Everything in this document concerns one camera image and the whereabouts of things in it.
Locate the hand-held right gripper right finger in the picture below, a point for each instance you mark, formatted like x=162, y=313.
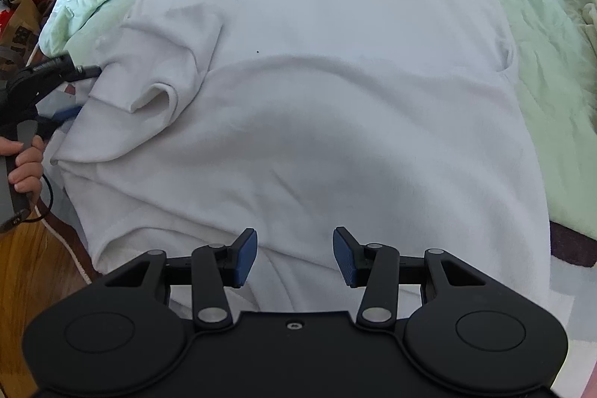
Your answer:
x=345, y=258

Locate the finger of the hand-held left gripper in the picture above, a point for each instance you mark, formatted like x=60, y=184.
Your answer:
x=60, y=117
x=46, y=74

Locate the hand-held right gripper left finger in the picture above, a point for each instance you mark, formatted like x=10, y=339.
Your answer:
x=245, y=258

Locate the white t-shirt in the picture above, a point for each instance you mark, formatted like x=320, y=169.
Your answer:
x=326, y=76

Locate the person's left hand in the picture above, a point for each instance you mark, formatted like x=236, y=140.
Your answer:
x=28, y=167

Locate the brown printed paper bag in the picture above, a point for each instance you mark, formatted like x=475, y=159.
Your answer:
x=18, y=29

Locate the light green blanket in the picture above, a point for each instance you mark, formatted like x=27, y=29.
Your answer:
x=550, y=76

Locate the white fluffy cloth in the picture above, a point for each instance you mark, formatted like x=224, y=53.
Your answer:
x=590, y=18

